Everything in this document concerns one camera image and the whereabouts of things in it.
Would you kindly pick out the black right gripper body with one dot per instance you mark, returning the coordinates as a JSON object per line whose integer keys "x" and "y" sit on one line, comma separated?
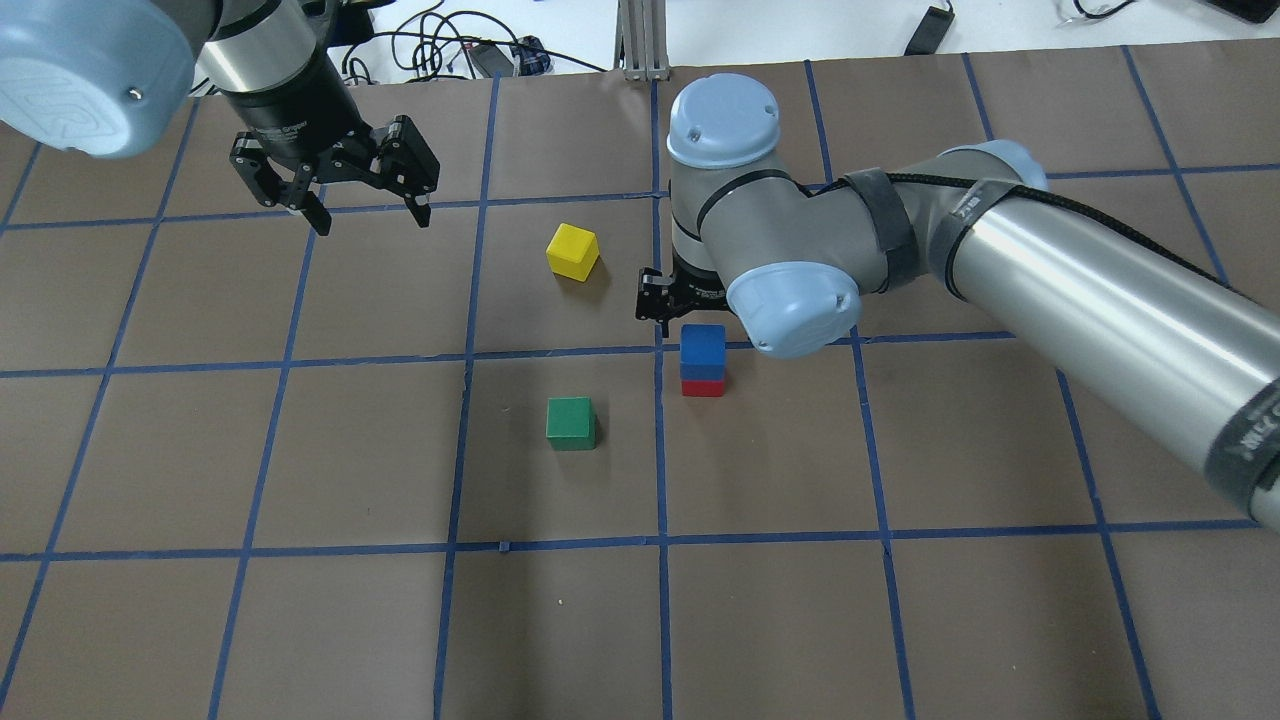
{"x": 693, "y": 291}

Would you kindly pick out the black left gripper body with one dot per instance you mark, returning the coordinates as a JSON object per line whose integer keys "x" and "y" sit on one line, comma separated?
{"x": 292, "y": 112}

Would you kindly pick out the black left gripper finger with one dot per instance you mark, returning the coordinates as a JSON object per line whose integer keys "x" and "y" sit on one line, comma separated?
{"x": 312, "y": 209}
{"x": 417, "y": 201}

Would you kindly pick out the blue wooden block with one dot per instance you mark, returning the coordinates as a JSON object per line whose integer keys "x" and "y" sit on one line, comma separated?
{"x": 703, "y": 352}

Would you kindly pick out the red wooden block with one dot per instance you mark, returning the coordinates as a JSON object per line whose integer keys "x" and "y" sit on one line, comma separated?
{"x": 702, "y": 388}

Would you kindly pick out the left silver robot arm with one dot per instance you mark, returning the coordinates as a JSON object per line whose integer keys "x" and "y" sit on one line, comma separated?
{"x": 106, "y": 77}

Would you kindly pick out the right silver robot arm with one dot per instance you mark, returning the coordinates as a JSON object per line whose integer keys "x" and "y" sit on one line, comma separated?
{"x": 1189, "y": 360}

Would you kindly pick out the yellow wooden block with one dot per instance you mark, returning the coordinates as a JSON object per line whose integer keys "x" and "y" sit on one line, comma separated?
{"x": 572, "y": 252}

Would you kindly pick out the green wooden block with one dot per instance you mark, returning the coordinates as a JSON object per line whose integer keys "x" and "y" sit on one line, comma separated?
{"x": 571, "y": 424}

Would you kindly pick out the black power adapter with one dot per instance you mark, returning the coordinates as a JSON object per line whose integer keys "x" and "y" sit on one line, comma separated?
{"x": 931, "y": 31}

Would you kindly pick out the aluminium frame post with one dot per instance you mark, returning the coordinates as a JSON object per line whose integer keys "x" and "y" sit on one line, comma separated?
{"x": 640, "y": 43}

